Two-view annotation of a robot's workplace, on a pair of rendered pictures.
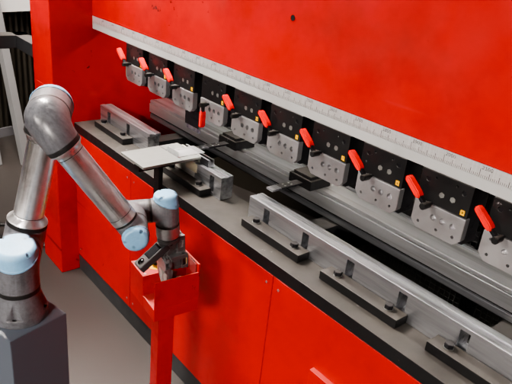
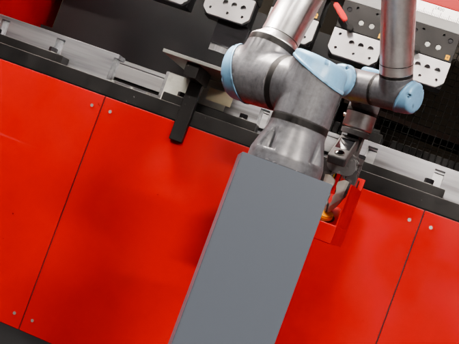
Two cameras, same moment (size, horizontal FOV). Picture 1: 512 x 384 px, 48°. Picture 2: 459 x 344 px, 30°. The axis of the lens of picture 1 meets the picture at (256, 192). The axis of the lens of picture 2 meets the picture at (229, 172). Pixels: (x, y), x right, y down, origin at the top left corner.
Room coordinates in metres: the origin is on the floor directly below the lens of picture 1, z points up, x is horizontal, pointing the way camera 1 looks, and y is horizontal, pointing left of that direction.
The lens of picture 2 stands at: (0.04, 1.71, 0.70)
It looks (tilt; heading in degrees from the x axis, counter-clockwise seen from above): 1 degrees up; 324
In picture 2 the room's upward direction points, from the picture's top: 20 degrees clockwise
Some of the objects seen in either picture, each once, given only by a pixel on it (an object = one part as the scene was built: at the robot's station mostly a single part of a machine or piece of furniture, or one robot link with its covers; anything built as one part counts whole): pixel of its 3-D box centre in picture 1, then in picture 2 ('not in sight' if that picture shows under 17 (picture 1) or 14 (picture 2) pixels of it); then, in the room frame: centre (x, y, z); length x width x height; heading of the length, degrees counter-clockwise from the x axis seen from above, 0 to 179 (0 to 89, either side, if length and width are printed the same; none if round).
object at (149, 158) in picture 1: (161, 155); (203, 69); (2.13, 0.39, 1.00); 0.26 x 0.18 x 0.01; 132
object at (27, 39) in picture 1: (14, 46); not in sight; (3.02, 1.35, 1.18); 0.40 x 0.24 x 0.07; 42
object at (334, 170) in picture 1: (337, 152); not in sight; (1.65, -0.23, 1.26); 0.15 x 0.09 x 0.17; 42
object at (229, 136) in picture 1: (222, 142); not in sight; (2.33, 0.16, 1.01); 0.26 x 0.12 x 0.05; 132
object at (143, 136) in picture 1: (129, 126); (47, 46); (2.64, 0.65, 0.92); 0.50 x 0.06 x 0.10; 42
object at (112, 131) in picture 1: (113, 132); (22, 47); (2.64, 0.73, 0.89); 0.30 x 0.05 x 0.03; 42
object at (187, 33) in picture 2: not in sight; (195, 54); (2.75, 0.06, 1.12); 1.13 x 0.02 x 0.44; 42
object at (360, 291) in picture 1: (360, 295); not in sight; (1.44, -0.35, 0.89); 0.30 x 0.05 x 0.03; 42
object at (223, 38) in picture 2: (193, 120); (228, 39); (2.23, 0.28, 1.13); 0.10 x 0.02 x 0.10; 42
